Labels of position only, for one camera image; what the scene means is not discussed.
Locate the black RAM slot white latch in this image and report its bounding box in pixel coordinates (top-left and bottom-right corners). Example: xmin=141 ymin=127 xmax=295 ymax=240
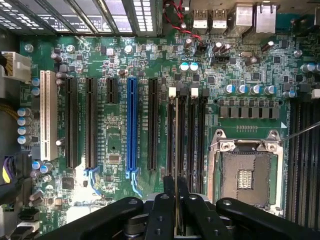
xmin=187 ymin=87 xmax=200 ymax=195
xmin=166 ymin=87 xmax=177 ymax=179

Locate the black RAM slot bank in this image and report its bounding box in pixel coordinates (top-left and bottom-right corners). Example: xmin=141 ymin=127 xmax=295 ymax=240
xmin=285 ymin=98 xmax=320 ymax=230

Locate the silver CPU socket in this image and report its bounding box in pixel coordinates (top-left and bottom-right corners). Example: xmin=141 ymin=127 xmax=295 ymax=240
xmin=208 ymin=128 xmax=285 ymax=216

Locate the green motherboard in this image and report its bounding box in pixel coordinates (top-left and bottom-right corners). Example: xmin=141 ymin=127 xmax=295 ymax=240
xmin=18 ymin=0 xmax=320 ymax=235

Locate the long black expansion slot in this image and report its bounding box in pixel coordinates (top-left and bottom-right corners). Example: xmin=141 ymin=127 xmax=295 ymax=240
xmin=84 ymin=77 xmax=99 ymax=170
xmin=65 ymin=76 xmax=79 ymax=170
xmin=147 ymin=77 xmax=160 ymax=171

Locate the blue expansion slot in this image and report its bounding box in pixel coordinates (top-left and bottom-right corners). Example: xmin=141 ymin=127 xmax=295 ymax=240
xmin=125 ymin=76 xmax=140 ymax=179

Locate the grey choke row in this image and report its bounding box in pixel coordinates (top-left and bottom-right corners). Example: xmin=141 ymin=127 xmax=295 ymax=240
xmin=218 ymin=106 xmax=280 ymax=119

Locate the thin metal locking lever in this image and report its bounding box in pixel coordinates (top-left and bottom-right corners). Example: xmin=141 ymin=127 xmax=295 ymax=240
xmin=278 ymin=121 xmax=320 ymax=147

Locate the short black expansion slot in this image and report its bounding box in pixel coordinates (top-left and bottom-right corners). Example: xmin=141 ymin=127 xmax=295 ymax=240
xmin=105 ymin=77 xmax=119 ymax=105

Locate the white PCI expansion slot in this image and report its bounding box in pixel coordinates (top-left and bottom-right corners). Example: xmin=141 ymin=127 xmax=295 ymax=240
xmin=39 ymin=70 xmax=59 ymax=162

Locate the silver USB port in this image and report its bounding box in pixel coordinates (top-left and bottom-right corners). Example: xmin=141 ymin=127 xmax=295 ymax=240
xmin=211 ymin=8 xmax=229 ymax=36
xmin=192 ymin=8 xmax=209 ymax=36

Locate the silver display port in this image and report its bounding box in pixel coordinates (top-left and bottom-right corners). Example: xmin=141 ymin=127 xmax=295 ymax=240
xmin=227 ymin=2 xmax=254 ymax=38

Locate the white power connector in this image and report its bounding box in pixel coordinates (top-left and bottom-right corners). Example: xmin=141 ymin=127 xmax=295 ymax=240
xmin=0 ymin=50 xmax=33 ymax=84

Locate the silver ethernet port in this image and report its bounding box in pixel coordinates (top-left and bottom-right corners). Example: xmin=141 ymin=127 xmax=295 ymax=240
xmin=254 ymin=2 xmax=278 ymax=35

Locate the purple and yellow wire plug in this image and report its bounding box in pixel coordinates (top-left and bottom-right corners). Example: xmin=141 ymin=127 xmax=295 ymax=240
xmin=1 ymin=155 xmax=17 ymax=185

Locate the yellow wire bundle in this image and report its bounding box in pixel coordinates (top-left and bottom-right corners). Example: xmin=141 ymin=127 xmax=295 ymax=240
xmin=0 ymin=103 xmax=20 ymax=121

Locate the red and black twisted wire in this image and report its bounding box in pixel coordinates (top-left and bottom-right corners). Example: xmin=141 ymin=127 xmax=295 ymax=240
xmin=162 ymin=0 xmax=204 ymax=43

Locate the black PC case frame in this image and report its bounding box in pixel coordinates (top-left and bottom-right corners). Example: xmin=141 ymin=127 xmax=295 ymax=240
xmin=0 ymin=0 xmax=165 ymax=38

